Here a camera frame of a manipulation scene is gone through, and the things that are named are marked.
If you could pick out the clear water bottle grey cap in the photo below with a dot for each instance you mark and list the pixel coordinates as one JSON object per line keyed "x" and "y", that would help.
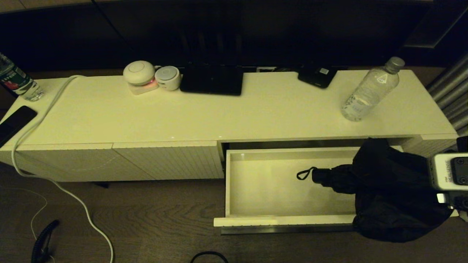
{"x": 365, "y": 95}

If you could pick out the small white round speaker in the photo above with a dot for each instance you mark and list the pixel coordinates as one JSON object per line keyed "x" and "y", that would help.
{"x": 167, "y": 77}

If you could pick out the small black set-top box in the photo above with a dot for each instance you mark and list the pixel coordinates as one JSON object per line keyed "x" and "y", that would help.
{"x": 316, "y": 76}

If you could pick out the black smartphone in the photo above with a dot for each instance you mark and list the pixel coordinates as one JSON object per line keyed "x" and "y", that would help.
{"x": 14, "y": 122}

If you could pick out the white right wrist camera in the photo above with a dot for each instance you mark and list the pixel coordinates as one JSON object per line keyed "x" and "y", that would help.
{"x": 440, "y": 171}

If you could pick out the white flat charging base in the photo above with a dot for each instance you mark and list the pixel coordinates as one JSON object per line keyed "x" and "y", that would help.
{"x": 143, "y": 90}

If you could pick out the white power strip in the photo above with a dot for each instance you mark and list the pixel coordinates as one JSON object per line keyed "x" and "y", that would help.
{"x": 266, "y": 69}

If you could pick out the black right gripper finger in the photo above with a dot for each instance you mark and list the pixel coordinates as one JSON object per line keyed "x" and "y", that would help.
{"x": 459, "y": 204}
{"x": 463, "y": 144}

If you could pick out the white dome shaped device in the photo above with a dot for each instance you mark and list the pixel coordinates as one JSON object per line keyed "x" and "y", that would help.
{"x": 139, "y": 73}

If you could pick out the large black box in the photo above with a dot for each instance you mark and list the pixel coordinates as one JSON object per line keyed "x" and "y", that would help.
{"x": 212, "y": 82}

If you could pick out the white low cabinet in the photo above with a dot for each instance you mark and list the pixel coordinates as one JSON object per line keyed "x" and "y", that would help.
{"x": 146, "y": 117}

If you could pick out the water bottle with green label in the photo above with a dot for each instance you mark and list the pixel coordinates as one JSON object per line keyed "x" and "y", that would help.
{"x": 14, "y": 78}

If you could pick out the black umbrella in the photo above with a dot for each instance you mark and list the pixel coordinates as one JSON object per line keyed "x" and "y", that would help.
{"x": 387, "y": 190}

